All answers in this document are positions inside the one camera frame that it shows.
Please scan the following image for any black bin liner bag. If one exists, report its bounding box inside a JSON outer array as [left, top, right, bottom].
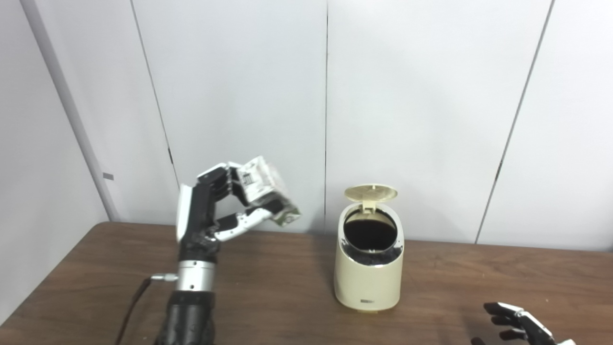
[[341, 211, 400, 265]]

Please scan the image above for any white green milk carton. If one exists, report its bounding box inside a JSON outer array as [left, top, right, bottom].
[[238, 156, 301, 227]]

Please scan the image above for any white partition post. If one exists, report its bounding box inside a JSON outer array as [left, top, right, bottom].
[[19, 0, 120, 222]]

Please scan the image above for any round cream bin lid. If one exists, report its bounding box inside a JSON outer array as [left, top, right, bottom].
[[345, 184, 398, 214]]

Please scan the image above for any cream-colored bin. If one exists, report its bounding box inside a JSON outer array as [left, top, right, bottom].
[[334, 184, 405, 312]]

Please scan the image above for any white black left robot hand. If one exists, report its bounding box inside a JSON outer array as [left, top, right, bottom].
[[176, 162, 288, 262]]

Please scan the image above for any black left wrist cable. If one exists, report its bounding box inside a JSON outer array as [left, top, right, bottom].
[[114, 273, 179, 345]]

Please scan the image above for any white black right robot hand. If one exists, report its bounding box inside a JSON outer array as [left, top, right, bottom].
[[471, 302, 578, 345]]

